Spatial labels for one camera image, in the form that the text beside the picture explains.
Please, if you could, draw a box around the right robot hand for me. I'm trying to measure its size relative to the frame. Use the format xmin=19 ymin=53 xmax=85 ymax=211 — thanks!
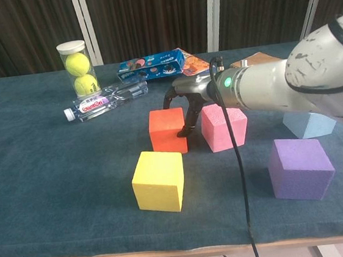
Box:
xmin=159 ymin=72 xmax=222 ymax=141

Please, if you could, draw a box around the pink foam cube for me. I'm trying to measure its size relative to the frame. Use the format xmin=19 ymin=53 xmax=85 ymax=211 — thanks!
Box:
xmin=198 ymin=100 xmax=251 ymax=154

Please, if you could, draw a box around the orange foam cube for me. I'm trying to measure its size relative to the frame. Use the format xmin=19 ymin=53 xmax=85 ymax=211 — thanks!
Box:
xmin=146 ymin=106 xmax=190 ymax=157

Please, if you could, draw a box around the light blue foam cube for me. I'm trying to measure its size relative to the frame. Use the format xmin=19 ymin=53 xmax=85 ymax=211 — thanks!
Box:
xmin=281 ymin=106 xmax=339 ymax=141

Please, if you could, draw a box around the purple foam cube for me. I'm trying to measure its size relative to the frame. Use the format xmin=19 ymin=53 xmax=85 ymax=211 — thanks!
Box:
xmin=265 ymin=132 xmax=339 ymax=206

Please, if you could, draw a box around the orange cracker box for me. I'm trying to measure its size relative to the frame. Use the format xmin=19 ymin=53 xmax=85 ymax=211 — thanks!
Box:
xmin=178 ymin=45 xmax=212 ymax=78

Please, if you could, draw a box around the blue Oreo cookie box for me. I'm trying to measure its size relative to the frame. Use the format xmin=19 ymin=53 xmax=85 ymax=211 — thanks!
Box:
xmin=114 ymin=48 xmax=189 ymax=85

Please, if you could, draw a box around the brown spiral notebook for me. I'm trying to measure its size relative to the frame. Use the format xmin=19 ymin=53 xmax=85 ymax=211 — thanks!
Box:
xmin=228 ymin=49 xmax=283 ymax=70

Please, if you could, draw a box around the clear plastic water bottle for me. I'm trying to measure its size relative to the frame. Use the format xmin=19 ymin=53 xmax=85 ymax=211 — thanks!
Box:
xmin=60 ymin=80 xmax=152 ymax=125

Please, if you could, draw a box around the yellow foam cube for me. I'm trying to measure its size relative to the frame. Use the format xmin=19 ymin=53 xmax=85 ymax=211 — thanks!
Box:
xmin=128 ymin=147 xmax=189 ymax=218

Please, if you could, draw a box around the yellow tennis ball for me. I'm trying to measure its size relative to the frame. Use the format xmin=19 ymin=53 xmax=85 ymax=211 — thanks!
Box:
xmin=73 ymin=73 xmax=99 ymax=97
xmin=64 ymin=52 xmax=91 ymax=78

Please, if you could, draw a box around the clear tennis ball tube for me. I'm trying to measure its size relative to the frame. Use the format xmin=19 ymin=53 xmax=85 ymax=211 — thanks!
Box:
xmin=55 ymin=38 xmax=101 ymax=101

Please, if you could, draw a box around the dark blue table cloth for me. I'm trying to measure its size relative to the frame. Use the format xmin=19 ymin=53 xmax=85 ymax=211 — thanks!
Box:
xmin=0 ymin=35 xmax=343 ymax=257

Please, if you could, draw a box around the white table leg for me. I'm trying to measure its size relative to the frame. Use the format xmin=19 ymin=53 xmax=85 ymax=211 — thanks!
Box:
xmin=312 ymin=242 xmax=342 ymax=257

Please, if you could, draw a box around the black right hand cable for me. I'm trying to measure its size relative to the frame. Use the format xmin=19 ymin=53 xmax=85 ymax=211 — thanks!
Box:
xmin=207 ymin=53 xmax=262 ymax=257

